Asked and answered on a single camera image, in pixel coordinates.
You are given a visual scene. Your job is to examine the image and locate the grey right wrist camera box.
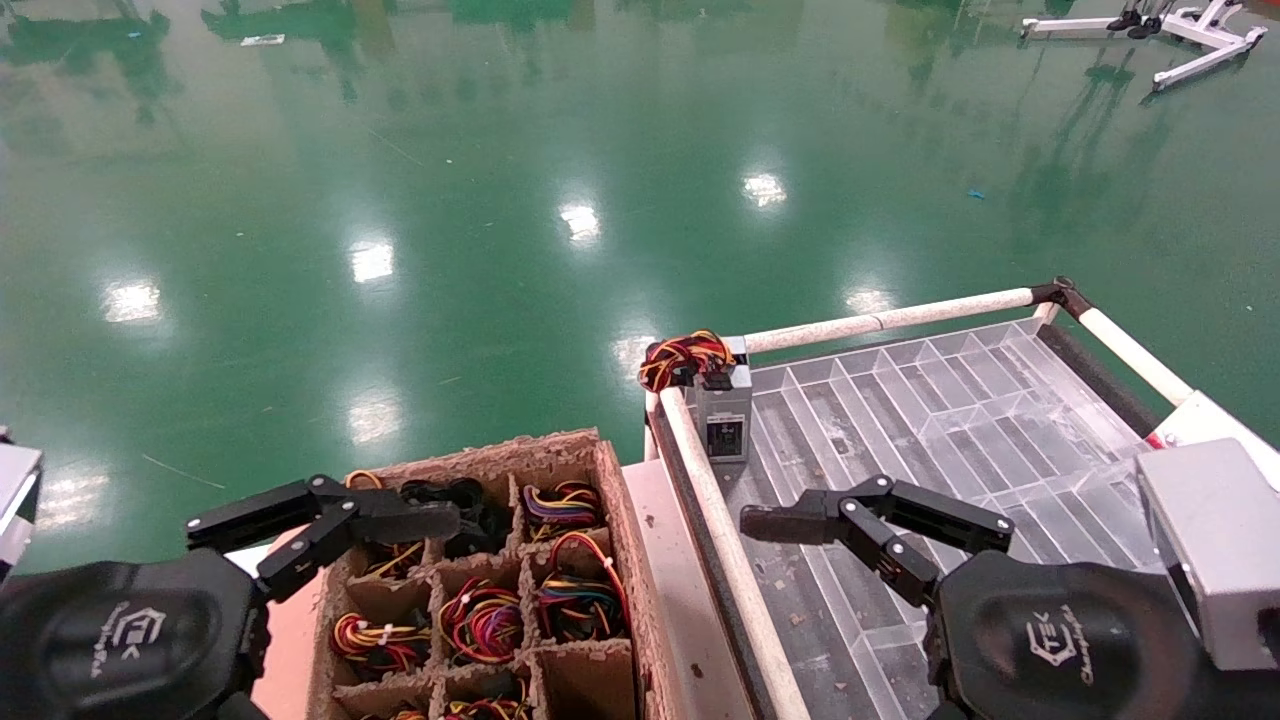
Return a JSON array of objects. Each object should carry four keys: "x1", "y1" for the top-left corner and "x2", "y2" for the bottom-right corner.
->
[{"x1": 1137, "y1": 438, "x2": 1280, "y2": 673}]

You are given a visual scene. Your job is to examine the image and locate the grey stand with black casters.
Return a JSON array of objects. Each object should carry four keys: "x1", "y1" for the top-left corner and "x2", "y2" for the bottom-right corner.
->
[{"x1": 1020, "y1": 0, "x2": 1169, "y2": 41}]

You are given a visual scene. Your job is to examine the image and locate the black cable bundle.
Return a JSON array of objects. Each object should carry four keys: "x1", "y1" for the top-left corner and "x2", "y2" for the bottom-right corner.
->
[{"x1": 400, "y1": 478, "x2": 513, "y2": 559}]

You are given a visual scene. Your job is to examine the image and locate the clear acrylic divider tray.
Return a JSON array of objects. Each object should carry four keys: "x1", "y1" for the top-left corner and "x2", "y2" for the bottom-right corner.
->
[{"x1": 715, "y1": 318, "x2": 1176, "y2": 720}]

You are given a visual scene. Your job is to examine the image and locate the white pipe cart frame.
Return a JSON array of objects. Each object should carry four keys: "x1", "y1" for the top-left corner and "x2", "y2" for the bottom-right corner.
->
[{"x1": 640, "y1": 277, "x2": 1196, "y2": 720}]

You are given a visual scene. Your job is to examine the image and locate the top left wire bundle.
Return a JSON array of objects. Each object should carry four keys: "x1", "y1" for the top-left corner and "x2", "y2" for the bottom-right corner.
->
[{"x1": 443, "y1": 693, "x2": 533, "y2": 720}]

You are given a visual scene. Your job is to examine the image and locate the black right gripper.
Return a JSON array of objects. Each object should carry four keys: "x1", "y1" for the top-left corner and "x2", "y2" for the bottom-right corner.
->
[{"x1": 740, "y1": 475, "x2": 1216, "y2": 720}]

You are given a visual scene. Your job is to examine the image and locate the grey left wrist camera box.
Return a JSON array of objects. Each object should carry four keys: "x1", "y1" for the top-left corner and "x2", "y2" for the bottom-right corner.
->
[{"x1": 0, "y1": 430, "x2": 44, "y2": 581}]

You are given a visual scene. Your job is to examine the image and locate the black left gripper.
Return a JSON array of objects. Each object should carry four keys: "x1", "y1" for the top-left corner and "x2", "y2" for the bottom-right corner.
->
[{"x1": 0, "y1": 475, "x2": 462, "y2": 720}]

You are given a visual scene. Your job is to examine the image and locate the right multicolour wire bundle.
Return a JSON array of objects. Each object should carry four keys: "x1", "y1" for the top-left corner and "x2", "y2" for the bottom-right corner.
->
[{"x1": 522, "y1": 481, "x2": 605, "y2": 531}]

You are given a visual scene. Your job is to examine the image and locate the white floor stand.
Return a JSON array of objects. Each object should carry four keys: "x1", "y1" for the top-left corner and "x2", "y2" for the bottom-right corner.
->
[{"x1": 1150, "y1": 0, "x2": 1269, "y2": 93}]

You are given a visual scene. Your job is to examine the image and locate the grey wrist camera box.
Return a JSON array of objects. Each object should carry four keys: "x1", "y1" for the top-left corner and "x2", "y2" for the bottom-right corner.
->
[
  {"x1": 0, "y1": 430, "x2": 44, "y2": 581},
  {"x1": 1137, "y1": 438, "x2": 1280, "y2": 673}
]

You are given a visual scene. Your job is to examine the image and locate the bundle of coloured wires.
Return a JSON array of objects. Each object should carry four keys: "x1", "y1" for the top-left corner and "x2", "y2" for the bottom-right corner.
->
[{"x1": 532, "y1": 531, "x2": 631, "y2": 643}]

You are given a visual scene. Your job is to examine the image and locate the white and red sign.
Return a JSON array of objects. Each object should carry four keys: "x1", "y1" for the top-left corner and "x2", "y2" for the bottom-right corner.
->
[{"x1": 1148, "y1": 390, "x2": 1280, "y2": 453}]

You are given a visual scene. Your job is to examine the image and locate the cardboard box with dividers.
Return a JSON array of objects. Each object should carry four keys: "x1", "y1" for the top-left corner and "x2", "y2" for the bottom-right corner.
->
[{"x1": 305, "y1": 428, "x2": 691, "y2": 720}]

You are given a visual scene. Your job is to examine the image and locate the top centre wire bundle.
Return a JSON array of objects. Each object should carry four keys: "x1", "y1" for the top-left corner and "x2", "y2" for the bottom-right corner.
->
[{"x1": 438, "y1": 577, "x2": 523, "y2": 666}]

